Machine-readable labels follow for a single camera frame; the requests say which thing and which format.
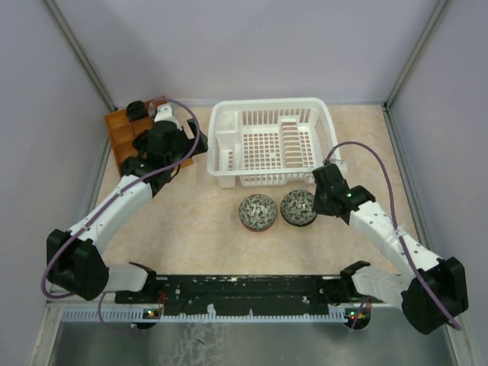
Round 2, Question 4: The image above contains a pink patterned bowl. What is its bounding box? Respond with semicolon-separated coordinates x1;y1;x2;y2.
280;190;317;227

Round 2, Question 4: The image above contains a white plastic dish rack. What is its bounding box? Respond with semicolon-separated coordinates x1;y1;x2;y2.
207;98;342;188

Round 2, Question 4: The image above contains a black leaf pink bowl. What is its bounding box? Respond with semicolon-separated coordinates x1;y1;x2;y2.
238;194;278;232

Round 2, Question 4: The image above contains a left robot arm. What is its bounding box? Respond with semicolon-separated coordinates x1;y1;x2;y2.
40;117;208;303

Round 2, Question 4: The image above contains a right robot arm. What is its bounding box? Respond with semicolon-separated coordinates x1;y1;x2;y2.
313;162;469;335

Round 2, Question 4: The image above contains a black orange cup middle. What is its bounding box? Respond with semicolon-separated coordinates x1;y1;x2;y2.
132;130;149;153

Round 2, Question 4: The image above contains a black cup front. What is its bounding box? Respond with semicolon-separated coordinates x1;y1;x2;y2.
120;156;142;178

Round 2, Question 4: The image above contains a black cup back left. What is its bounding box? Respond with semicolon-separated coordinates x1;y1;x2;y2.
125;101;149;123

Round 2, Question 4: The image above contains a wooden compartment tray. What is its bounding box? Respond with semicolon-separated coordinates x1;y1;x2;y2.
104;98;197;187

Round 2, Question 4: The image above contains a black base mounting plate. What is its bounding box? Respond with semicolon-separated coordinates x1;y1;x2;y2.
115;274;362;316

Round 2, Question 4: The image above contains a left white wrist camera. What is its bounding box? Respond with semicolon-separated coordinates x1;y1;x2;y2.
152;103;180;127

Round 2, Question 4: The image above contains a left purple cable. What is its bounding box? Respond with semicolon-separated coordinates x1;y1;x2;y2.
40;98;200;335

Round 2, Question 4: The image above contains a purple cable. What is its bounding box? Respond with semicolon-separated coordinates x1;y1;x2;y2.
40;98;200;335
323;141;462;332

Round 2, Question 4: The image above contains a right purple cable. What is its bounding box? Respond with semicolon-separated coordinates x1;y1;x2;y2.
323;141;462;332

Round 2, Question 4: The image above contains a white slotted cable duct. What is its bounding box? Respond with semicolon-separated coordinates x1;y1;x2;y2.
61;306;358;323

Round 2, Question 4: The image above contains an aluminium frame rail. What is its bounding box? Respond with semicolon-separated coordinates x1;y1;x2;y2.
46;297;120;310

